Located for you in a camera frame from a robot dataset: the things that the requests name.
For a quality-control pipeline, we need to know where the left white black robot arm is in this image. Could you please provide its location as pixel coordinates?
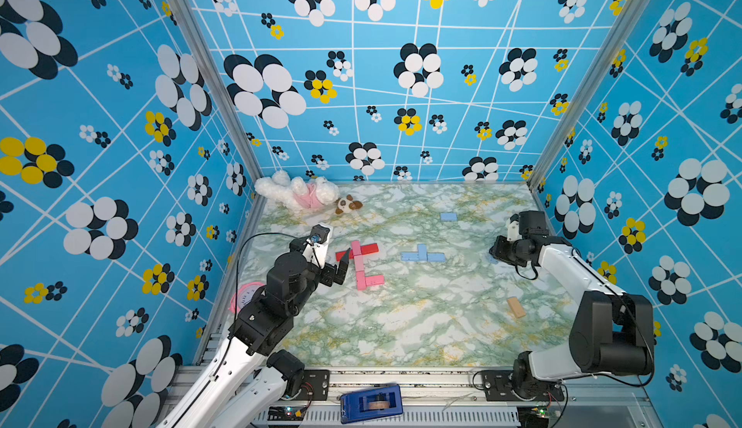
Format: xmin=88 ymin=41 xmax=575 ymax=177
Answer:
xmin=160 ymin=228 xmax=352 ymax=427

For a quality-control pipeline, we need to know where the pink block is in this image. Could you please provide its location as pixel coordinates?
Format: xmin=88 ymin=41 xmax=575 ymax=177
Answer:
xmin=356 ymin=271 xmax=367 ymax=291
xmin=351 ymin=241 xmax=362 ymax=258
xmin=354 ymin=255 xmax=365 ymax=273
xmin=364 ymin=275 xmax=386 ymax=287

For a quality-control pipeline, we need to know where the white pink plush toy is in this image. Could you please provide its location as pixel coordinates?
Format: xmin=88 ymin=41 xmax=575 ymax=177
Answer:
xmin=254 ymin=170 xmax=340 ymax=212

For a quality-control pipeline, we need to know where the circuit board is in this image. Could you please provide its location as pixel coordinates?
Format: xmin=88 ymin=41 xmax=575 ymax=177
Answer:
xmin=269 ymin=406 xmax=307 ymax=421
xmin=518 ymin=407 xmax=550 ymax=423

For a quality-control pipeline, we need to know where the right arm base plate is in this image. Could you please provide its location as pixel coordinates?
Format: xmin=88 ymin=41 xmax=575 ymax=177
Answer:
xmin=473 ymin=369 xmax=565 ymax=403

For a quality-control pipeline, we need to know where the aluminium front rail frame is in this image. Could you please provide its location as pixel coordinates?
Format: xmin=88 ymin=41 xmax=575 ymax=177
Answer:
xmin=153 ymin=366 xmax=662 ymax=428

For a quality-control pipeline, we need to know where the blue box device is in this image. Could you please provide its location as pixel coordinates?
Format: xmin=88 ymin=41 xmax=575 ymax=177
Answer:
xmin=340 ymin=385 xmax=404 ymax=424

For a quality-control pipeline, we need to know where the red block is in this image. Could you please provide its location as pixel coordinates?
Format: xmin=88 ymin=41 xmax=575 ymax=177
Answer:
xmin=335 ymin=250 xmax=354 ymax=262
xmin=361 ymin=244 xmax=380 ymax=255

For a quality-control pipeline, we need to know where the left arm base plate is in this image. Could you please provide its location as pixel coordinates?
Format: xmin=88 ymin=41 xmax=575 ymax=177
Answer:
xmin=290 ymin=369 xmax=330 ymax=402

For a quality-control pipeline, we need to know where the right circuit board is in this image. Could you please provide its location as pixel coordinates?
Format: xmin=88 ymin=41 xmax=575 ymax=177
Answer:
xmin=518 ymin=407 xmax=550 ymax=423

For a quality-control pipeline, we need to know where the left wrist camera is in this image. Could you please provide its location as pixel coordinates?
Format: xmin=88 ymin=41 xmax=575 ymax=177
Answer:
xmin=303 ymin=223 xmax=332 ymax=269

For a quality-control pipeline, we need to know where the small brown white plush dog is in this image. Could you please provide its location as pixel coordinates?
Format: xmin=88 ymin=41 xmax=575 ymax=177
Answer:
xmin=335 ymin=194 xmax=363 ymax=215

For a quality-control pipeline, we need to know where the left circuit board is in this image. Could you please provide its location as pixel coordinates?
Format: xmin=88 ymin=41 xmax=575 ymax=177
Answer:
xmin=269 ymin=406 xmax=307 ymax=421

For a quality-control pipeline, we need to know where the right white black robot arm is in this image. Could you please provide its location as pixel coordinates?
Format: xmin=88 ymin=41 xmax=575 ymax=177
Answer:
xmin=490 ymin=211 xmax=655 ymax=400

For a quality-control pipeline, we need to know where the pink alarm clock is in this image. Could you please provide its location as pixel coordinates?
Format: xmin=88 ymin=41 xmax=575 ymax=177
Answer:
xmin=230 ymin=281 xmax=265 ymax=313

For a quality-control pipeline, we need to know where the wooden block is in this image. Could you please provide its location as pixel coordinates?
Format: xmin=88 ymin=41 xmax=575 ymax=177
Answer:
xmin=506 ymin=297 xmax=527 ymax=319

